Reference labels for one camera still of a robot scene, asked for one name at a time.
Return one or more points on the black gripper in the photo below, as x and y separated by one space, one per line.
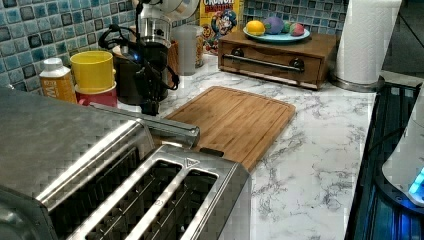
151 88

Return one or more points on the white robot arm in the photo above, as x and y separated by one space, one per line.
153 22

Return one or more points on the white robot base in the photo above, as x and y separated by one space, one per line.
400 171

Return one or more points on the red cup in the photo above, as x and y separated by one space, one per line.
106 97

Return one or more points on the frosted plastic container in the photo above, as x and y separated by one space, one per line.
185 36

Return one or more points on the yellow plastic cup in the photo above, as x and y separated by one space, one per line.
93 71

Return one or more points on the captain crunch cereal box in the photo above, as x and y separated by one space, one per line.
218 18

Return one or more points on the orange bottle white cap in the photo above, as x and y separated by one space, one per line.
56 80

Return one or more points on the bamboo cutting board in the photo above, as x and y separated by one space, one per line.
242 125

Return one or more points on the yellow lemon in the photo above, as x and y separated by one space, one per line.
255 27

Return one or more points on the stainless steel slot toaster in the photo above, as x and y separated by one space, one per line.
171 194

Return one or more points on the purple toy fruit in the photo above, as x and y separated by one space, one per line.
273 25

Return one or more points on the light blue plate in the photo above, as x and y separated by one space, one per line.
277 38

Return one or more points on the green toy fruit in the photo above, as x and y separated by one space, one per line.
286 26

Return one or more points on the red toy fruit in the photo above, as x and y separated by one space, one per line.
296 29

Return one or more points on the wooden drawer box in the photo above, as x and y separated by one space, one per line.
303 63

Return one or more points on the paper towel roll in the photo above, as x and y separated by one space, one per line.
363 45

